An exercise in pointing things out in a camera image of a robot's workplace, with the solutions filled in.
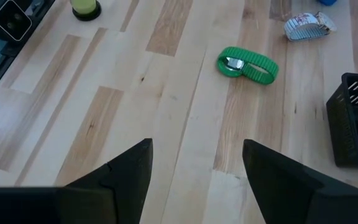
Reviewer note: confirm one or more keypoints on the black square camera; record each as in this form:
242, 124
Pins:
12, 20

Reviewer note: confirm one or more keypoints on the black plastic basket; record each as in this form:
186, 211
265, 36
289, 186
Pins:
340, 133

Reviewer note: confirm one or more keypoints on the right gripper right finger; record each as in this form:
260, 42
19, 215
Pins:
278, 186

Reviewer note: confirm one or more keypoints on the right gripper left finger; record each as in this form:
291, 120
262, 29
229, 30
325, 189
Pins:
126, 186

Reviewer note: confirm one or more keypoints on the blue plastic basket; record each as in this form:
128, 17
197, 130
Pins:
326, 2

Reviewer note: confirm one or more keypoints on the black round puck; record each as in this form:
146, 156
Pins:
85, 7

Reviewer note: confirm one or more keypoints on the small white bottle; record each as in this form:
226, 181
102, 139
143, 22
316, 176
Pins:
306, 29

